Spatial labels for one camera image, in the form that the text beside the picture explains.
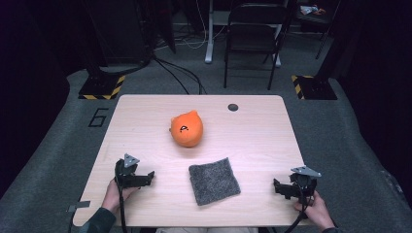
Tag black folding chair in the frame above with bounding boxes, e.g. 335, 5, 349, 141
223, 2, 294, 91

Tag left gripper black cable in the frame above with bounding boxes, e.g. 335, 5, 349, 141
114, 159, 129, 233

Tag white desk leg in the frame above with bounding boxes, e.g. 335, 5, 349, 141
204, 0, 216, 65

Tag person's left hand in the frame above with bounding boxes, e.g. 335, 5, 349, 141
101, 179, 141, 215

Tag dark cabinet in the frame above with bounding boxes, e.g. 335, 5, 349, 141
82, 0, 154, 66

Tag colourful clutter on dark table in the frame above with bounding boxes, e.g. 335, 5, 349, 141
298, 4, 326, 17

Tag white floor cables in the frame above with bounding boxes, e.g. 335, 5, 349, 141
154, 0, 228, 50

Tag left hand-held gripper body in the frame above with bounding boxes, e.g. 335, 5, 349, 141
114, 153, 151, 189

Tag grey tape strip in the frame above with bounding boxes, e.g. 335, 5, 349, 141
66, 200, 92, 214

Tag black yellow-striped stand base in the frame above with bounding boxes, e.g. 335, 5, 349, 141
78, 74, 127, 101
290, 74, 339, 101

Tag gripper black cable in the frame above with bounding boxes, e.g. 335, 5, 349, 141
284, 181, 311, 233
114, 159, 129, 233

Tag black floor cables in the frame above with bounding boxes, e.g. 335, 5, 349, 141
151, 55, 209, 96

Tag grey fuzzy cloth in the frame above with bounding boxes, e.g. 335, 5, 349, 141
188, 156, 242, 207

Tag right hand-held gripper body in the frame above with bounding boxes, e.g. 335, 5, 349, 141
286, 165, 323, 206

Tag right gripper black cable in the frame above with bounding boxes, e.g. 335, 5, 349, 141
284, 181, 311, 233

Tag person's right hand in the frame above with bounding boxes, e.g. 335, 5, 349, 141
293, 190, 336, 232

